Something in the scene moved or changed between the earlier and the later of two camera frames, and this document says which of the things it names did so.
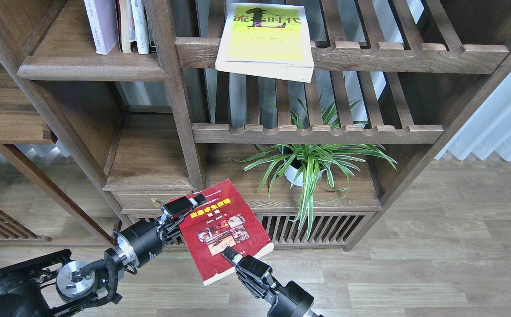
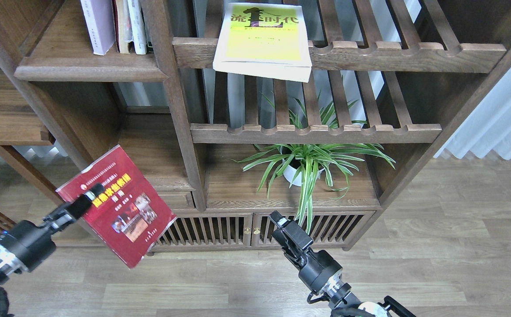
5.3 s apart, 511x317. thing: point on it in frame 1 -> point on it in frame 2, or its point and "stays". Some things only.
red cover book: (220, 219) -> (130, 217)
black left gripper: (145, 239) -> (29, 245)
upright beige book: (128, 27) stays
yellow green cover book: (266, 40) stays
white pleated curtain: (506, 123) stays
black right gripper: (291, 300) -> (317, 267)
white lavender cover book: (102, 17) stays
